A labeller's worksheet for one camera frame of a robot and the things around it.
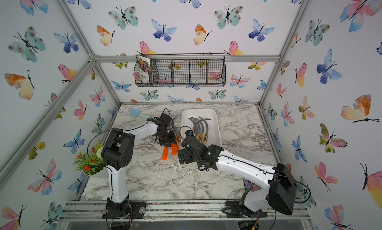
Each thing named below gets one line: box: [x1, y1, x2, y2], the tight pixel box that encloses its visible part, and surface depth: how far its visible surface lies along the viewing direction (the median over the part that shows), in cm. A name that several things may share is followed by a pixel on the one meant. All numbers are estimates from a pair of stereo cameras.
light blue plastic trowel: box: [128, 108, 153, 119], surface depth 116 cm
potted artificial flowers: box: [72, 140, 110, 180], surface depth 75 cm
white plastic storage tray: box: [181, 108, 222, 147], surface depth 110 cm
